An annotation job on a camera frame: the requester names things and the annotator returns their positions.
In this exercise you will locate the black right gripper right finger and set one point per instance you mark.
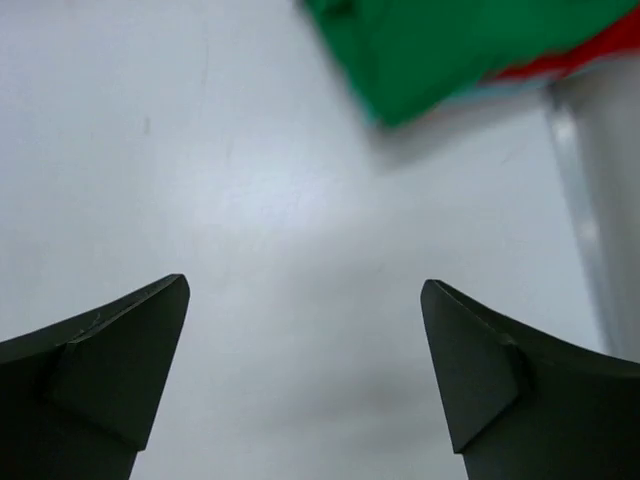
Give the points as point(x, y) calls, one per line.
point(522, 404)

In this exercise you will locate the green t shirt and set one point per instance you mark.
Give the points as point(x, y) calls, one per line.
point(403, 57)

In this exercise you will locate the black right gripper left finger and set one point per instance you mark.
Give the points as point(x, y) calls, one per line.
point(79, 397)

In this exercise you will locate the red folded t shirt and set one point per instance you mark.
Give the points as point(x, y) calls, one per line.
point(619, 40)

